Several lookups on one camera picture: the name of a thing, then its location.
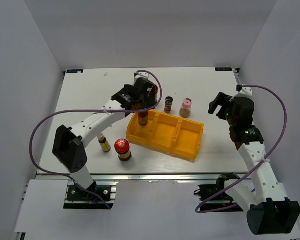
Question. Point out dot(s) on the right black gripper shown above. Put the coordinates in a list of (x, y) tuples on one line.
[(221, 100)]

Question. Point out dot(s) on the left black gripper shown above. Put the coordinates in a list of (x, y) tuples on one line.
[(147, 102)]

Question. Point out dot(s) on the yellow-cap green-label sauce bottle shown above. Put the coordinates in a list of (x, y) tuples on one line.
[(143, 118)]

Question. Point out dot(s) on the small yellow-label oil bottle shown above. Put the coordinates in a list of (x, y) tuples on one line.
[(105, 146)]

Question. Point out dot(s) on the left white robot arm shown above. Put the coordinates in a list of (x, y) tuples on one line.
[(70, 143)]

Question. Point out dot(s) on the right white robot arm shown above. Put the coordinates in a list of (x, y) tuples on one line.
[(268, 209)]

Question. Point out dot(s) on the rear red-lid sauce jar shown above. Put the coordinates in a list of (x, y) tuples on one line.
[(155, 93)]

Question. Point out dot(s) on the red-lid sauce jar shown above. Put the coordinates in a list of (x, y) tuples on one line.
[(122, 147), (155, 93)]

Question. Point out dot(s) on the black-cap spice jar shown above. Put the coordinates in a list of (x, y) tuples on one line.
[(168, 104)]

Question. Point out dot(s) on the right blue table label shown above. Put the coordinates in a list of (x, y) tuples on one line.
[(223, 69)]

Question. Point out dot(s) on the blue table label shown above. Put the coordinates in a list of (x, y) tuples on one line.
[(74, 71), (223, 69)]

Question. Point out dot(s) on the pink-cap spice shaker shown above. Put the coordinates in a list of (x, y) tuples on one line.
[(185, 109)]

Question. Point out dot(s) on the front red-lid sauce jar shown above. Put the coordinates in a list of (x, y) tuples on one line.
[(122, 147)]

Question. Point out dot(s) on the yellow three-compartment bin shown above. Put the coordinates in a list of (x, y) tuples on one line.
[(168, 134)]

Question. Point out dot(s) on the left blue table label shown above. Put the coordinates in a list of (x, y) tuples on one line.
[(74, 71)]

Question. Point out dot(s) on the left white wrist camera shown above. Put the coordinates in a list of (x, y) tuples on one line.
[(141, 74)]

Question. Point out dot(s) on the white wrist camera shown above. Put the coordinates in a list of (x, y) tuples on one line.
[(244, 91), (141, 74)]

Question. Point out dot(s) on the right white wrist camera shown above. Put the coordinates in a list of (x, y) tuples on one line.
[(244, 91)]

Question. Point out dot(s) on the aluminium table rail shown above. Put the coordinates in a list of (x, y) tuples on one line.
[(155, 177)]

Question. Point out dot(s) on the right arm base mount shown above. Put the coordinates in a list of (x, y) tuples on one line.
[(223, 202)]

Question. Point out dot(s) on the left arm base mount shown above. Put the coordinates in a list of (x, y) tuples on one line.
[(77, 199)]

